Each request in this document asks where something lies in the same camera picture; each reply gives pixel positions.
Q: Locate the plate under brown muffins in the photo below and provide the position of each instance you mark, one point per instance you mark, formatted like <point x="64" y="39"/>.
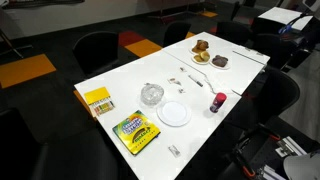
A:
<point x="193" y="51"/>

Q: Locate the red capped bottle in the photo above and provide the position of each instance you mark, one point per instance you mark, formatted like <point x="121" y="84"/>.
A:
<point x="218" y="102"/>

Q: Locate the white marker pen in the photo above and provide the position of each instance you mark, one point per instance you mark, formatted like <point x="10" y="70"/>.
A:
<point x="195" y="80"/>

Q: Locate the yellow green marker box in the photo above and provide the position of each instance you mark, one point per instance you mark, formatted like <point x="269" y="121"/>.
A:
<point x="136" y="132"/>

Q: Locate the yellow buns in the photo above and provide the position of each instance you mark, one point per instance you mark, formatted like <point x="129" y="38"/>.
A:
<point x="202" y="56"/>

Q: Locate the orange black clamp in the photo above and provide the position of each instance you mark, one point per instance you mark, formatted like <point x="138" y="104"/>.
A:
<point x="246" y="165"/>
<point x="269" y="132"/>

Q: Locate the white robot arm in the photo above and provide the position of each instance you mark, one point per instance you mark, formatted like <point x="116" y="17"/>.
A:
<point x="301" y="166"/>

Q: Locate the cut glass jar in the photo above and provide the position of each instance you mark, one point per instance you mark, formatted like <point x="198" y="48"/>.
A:
<point x="151" y="101"/>

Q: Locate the black office chair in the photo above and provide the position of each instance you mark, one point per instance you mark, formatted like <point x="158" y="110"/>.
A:
<point x="271" y="48"/>
<point x="175" y="32"/>
<point x="278" y="91"/>
<point x="50" y="153"/>
<point x="233" y="31"/>
<point x="96" y="51"/>

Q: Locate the plate under chocolate donuts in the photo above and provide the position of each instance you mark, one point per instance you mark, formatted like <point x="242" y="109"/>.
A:
<point x="220" y="67"/>

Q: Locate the clear cut glass bowl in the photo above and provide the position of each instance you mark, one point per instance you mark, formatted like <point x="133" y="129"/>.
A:
<point x="152" y="89"/>

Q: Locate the small sachet packet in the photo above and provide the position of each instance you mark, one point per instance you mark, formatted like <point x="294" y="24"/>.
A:
<point x="182" y="69"/>

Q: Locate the black tripod stand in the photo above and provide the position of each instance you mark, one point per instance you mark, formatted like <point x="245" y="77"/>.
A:
<point x="10" y="45"/>

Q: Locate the brown muffins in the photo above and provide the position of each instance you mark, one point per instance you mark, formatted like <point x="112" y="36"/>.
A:
<point x="202" y="44"/>

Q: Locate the chocolate donuts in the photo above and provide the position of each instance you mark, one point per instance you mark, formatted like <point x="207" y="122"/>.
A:
<point x="220" y="60"/>

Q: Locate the yellow crayon box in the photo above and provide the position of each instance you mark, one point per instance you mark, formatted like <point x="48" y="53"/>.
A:
<point x="97" y="96"/>

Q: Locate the grey sachet packet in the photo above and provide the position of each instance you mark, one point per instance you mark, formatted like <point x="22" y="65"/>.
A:
<point x="174" y="150"/>

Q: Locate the brown white sachet packet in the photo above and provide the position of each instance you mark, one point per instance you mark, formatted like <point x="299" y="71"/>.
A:
<point x="174" y="81"/>

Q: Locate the white round plate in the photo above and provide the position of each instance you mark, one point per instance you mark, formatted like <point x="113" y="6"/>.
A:
<point x="173" y="113"/>

